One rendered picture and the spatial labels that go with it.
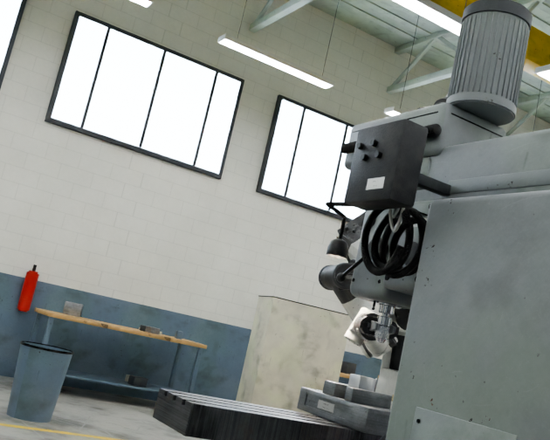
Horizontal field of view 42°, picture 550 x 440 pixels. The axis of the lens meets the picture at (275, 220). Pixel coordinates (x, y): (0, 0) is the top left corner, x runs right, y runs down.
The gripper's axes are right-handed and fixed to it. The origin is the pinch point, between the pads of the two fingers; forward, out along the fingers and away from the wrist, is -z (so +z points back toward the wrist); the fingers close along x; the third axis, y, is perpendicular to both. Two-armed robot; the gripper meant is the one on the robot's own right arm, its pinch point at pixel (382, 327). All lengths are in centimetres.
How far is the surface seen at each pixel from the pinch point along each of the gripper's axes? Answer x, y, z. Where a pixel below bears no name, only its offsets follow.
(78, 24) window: -248, -317, 704
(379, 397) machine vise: 1.0, 20.3, -6.3
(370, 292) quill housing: -7.9, -9.1, -6.3
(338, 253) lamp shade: -14.7, -21.2, 16.3
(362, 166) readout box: -26, -38, -37
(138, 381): -65, 103, 689
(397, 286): -4.6, -11.4, -20.2
